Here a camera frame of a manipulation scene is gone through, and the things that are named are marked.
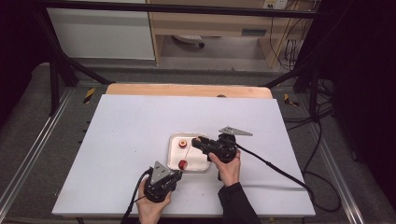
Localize aluminium floor rail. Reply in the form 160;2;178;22
306;122;366;224
0;88;75;207

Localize wooden board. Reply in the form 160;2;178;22
106;82;274;100

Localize light wooden desk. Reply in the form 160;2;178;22
146;0;321;68

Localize black metal frame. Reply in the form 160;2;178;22
31;0;339;117

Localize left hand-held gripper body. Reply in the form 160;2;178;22
143;161;183;203

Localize bundle of black floor cables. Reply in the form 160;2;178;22
283;78;335;132

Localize square clear tray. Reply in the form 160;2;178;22
166;133;212;173

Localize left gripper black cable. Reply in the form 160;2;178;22
120;167;154;224

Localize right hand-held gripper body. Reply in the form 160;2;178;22
204;125;254;164

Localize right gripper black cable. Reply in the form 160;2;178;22
233;118;343;214

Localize white power strip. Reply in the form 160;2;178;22
262;0;290;10

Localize person's right hand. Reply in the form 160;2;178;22
207;148;243;188

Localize white cabinet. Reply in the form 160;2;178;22
46;7;156;61

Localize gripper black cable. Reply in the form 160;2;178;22
233;118;343;214
120;167;154;224

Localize person's left hand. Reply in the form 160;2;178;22
135;178;173;224

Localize hanging black cables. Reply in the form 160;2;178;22
268;0;321;72

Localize white chair base with caster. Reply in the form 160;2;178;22
172;34;206;49

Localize thin wooden skewer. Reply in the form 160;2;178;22
182;144;192;162

